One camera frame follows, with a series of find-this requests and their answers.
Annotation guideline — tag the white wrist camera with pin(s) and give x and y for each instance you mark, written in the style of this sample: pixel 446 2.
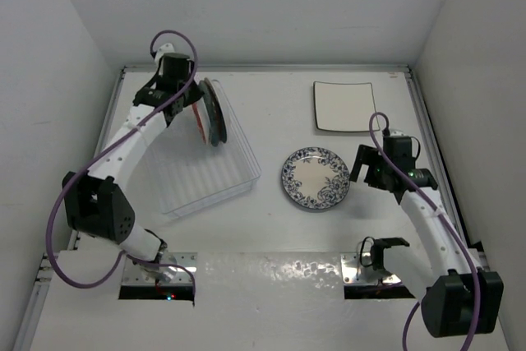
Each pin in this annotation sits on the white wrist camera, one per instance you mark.
pixel 391 132
pixel 162 50

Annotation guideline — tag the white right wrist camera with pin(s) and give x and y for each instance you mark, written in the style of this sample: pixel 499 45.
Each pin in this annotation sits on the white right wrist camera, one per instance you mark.
pixel 391 132

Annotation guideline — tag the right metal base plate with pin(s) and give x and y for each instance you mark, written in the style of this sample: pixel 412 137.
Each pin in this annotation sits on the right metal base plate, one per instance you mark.
pixel 353 273

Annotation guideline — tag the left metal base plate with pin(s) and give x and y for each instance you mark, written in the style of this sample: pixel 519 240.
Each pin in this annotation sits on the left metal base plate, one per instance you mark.
pixel 173 270

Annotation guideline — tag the white square plate black rim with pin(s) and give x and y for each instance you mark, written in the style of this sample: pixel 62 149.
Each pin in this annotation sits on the white square plate black rim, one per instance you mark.
pixel 331 132

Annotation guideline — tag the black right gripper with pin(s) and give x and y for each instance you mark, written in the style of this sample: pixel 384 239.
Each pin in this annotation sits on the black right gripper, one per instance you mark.
pixel 366 155

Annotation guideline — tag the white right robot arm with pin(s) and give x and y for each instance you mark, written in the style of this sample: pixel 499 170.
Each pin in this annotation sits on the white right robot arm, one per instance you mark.
pixel 456 295

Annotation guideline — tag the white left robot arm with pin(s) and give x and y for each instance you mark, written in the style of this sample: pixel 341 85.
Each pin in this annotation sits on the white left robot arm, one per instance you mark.
pixel 96 203

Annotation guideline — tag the dark blue round plate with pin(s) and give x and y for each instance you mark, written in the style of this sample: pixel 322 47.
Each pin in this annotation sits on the dark blue round plate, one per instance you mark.
pixel 221 110

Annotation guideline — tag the grey speckled round plate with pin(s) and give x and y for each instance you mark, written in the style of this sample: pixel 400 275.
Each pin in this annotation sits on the grey speckled round plate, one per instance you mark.
pixel 315 178

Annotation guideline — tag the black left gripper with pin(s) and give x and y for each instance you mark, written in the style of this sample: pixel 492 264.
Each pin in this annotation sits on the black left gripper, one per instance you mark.
pixel 192 95

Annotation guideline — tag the clear plastic dish rack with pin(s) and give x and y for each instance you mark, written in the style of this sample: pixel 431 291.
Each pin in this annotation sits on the clear plastic dish rack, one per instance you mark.
pixel 189 175

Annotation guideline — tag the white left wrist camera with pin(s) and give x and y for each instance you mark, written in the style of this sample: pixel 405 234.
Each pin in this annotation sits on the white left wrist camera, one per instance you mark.
pixel 162 50

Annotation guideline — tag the metal base plate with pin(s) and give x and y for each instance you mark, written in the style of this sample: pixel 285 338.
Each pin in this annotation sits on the metal base plate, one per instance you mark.
pixel 353 273
pixel 173 270

